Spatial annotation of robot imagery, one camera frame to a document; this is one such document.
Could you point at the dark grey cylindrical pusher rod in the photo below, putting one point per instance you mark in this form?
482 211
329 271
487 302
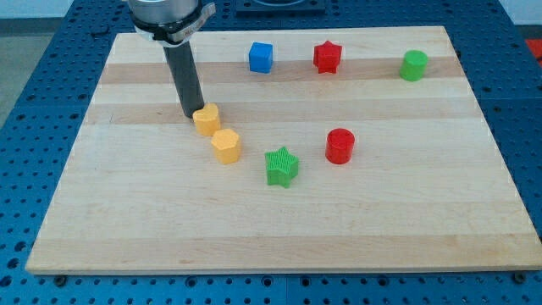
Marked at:
183 70

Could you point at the blue cube block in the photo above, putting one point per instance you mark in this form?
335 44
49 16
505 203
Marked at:
261 57

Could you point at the light wooden board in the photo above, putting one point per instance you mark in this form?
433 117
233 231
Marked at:
426 189

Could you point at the yellow heart block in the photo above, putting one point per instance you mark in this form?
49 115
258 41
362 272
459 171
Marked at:
207 119

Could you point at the yellow hexagon block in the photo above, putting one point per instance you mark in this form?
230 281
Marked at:
226 146

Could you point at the red star block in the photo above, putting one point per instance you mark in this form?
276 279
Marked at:
327 57

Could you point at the green star block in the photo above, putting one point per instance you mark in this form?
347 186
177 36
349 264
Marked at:
281 167

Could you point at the red cylinder block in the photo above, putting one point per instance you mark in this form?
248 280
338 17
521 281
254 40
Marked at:
339 146

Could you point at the green cylinder block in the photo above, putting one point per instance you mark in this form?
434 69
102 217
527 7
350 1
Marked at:
413 65

